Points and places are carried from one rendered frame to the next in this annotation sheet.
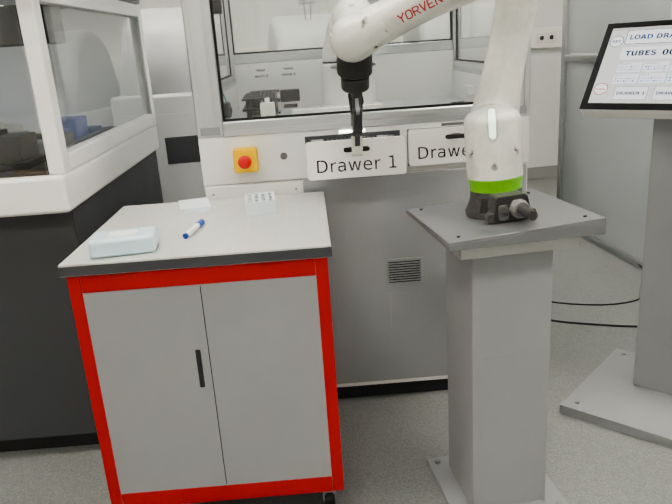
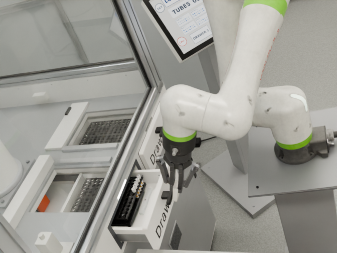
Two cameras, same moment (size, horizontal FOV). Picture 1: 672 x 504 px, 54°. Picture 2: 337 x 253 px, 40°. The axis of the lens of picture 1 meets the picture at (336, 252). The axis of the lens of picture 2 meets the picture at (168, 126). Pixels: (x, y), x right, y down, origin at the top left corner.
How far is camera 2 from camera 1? 1.69 m
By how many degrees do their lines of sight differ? 56
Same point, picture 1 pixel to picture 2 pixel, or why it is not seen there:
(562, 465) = not seen: hidden behind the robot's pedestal
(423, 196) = not seen: hidden behind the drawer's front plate
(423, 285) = (182, 234)
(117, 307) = not seen: outside the picture
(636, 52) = (178, 8)
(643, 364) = (246, 161)
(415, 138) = (146, 154)
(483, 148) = (305, 120)
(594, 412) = (266, 201)
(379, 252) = (165, 245)
